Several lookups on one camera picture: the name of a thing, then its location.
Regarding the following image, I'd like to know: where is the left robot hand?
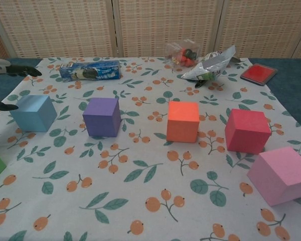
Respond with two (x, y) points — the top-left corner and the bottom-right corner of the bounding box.
(0, 59), (43, 111)

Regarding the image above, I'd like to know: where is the red ink pad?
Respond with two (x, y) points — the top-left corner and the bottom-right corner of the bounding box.
(240, 63), (277, 87)

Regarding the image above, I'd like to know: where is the pink foam cube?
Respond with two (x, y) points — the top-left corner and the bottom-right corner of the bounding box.
(247, 147), (301, 207)

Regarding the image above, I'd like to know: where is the orange foam cube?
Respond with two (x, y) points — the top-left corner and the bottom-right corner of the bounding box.
(166, 101), (200, 143)

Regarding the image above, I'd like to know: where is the light blue foam cube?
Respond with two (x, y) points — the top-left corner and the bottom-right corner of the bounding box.
(10, 94), (58, 133)

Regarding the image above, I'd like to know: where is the blue cookie box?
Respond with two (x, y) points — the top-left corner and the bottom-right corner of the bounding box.
(59, 60), (121, 82)

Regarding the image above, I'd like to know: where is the silver snack bag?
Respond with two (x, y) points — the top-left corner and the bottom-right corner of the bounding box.
(181, 45), (236, 81)

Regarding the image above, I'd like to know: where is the purple foam cube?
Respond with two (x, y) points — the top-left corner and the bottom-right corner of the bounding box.
(82, 97), (122, 138)

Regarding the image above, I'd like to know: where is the red foam cube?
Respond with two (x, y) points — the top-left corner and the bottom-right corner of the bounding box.
(225, 108), (272, 154)

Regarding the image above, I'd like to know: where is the clear plastic toy box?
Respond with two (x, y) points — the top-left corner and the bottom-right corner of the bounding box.
(165, 39), (201, 68)

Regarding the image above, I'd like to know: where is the woven bamboo folding screen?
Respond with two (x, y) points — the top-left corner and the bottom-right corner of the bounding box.
(0, 0), (301, 60)

